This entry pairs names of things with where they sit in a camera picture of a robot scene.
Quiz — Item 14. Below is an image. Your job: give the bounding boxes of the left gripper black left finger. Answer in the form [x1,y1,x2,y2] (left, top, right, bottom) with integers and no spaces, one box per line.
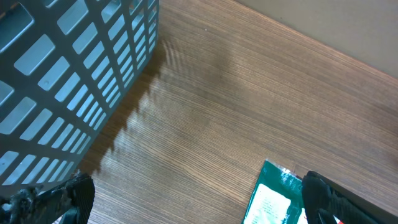
[1,174,95,224]

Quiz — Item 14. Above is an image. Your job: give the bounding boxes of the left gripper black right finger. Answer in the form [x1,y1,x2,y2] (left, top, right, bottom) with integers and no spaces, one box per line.
[302,171,397,224]

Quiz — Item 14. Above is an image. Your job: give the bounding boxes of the green snack packet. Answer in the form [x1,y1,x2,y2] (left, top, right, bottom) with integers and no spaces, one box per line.
[242,160,308,224]

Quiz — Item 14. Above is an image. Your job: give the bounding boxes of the grey plastic mesh basket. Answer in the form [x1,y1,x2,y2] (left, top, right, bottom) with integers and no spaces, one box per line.
[1,0,160,197]

